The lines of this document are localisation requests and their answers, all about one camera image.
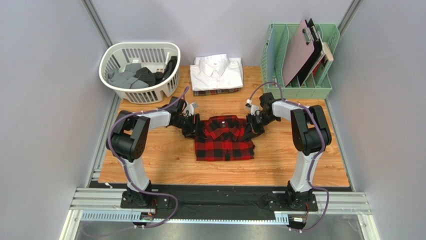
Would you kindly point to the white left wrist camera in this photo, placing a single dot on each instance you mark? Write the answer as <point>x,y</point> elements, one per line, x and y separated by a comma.
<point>189,110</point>

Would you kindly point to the grey shirt in basket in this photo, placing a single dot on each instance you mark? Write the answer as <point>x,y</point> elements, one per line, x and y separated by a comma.
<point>126,79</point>

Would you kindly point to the folded white shirt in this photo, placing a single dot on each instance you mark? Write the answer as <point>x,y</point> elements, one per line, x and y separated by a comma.
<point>216,72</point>

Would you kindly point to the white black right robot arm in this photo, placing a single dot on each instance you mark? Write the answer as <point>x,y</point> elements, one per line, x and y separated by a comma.
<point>310,135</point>

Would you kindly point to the red black plaid shirt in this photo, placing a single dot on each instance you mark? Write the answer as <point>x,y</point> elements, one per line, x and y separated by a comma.
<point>221,138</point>

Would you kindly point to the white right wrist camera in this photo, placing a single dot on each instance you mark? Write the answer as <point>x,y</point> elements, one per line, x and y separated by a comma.
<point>254,109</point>

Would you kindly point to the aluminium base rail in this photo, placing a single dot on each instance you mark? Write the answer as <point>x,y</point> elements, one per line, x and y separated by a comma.
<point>94,212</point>

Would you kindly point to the red book in organizer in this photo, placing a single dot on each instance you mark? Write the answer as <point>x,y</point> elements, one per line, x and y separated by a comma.
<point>319,67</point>

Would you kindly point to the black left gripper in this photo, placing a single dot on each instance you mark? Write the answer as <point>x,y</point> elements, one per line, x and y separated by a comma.
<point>195,130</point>

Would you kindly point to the white laundry basket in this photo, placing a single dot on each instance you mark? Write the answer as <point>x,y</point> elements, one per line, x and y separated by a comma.
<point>154,56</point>

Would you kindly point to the folded tartan shirt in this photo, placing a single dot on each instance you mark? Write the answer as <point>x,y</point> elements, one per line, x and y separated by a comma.
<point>215,92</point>

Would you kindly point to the black clipboard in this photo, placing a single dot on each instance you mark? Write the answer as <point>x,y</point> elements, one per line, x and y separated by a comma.
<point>314,52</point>

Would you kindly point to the black shirt in basket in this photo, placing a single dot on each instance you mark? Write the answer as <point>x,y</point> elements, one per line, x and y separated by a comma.
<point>146,78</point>

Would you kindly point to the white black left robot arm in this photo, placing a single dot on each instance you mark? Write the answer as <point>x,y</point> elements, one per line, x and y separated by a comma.
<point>127,140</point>

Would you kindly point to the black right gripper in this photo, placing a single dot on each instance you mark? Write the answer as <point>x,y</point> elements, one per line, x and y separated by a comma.
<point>254,124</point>

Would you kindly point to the pink clipboard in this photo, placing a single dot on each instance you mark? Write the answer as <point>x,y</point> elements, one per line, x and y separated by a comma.
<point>296,54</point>

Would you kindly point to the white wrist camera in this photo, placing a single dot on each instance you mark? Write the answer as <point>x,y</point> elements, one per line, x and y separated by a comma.
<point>189,110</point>
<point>254,109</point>

